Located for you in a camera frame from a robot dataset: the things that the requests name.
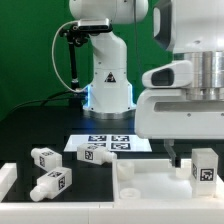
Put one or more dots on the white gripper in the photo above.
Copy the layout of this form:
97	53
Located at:
167	114

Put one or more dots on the white square table top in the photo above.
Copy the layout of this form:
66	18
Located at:
157	180

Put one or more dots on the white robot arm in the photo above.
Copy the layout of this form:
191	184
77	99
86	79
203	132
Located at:
191	30

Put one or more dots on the white AprilTag base sheet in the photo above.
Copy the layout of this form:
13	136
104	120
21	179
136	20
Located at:
114	142

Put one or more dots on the white U-shaped obstacle fence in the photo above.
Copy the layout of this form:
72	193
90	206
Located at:
191	211

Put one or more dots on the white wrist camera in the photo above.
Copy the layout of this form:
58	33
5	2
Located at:
176	74

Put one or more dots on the black camera on stand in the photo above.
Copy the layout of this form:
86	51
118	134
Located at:
77	35

